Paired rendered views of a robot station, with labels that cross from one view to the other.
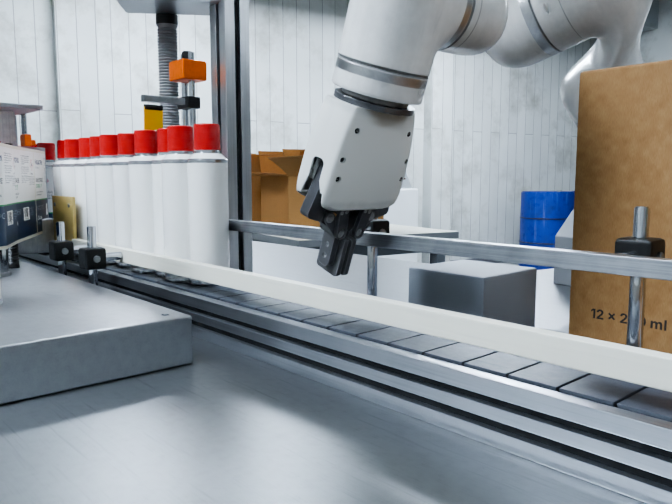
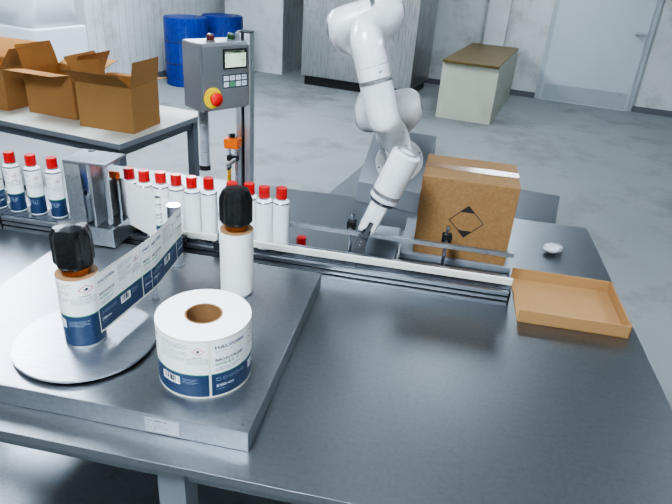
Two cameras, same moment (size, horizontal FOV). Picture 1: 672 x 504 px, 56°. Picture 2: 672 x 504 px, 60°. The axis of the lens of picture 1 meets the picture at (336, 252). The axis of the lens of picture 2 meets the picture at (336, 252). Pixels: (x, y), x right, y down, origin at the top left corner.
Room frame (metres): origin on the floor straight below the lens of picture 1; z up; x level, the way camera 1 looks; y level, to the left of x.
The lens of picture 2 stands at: (-0.57, 1.07, 1.72)
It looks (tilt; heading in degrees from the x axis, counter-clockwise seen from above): 27 degrees down; 321
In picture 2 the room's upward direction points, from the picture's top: 4 degrees clockwise
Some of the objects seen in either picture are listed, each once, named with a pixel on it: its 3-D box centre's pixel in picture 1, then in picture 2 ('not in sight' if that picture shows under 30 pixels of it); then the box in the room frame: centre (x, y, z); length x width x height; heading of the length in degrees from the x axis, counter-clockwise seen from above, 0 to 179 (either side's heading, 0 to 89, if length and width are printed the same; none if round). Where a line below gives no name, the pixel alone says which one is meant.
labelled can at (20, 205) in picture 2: not in sight; (13, 181); (1.49, 0.77, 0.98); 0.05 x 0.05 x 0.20
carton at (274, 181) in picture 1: (301, 188); (67, 79); (3.12, 0.17, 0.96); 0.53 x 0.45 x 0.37; 123
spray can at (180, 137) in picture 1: (182, 203); (264, 217); (0.85, 0.21, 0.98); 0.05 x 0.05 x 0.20
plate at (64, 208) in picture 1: (64, 222); not in sight; (1.11, 0.48, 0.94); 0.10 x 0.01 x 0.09; 42
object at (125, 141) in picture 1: (130, 200); (209, 208); (0.99, 0.32, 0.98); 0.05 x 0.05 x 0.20
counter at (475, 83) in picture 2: not in sight; (479, 80); (4.62, -5.40, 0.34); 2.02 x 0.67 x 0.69; 121
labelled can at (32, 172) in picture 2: not in sight; (34, 184); (1.44, 0.72, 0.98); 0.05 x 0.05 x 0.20
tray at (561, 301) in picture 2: not in sight; (566, 300); (0.16, -0.42, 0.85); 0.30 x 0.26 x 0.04; 42
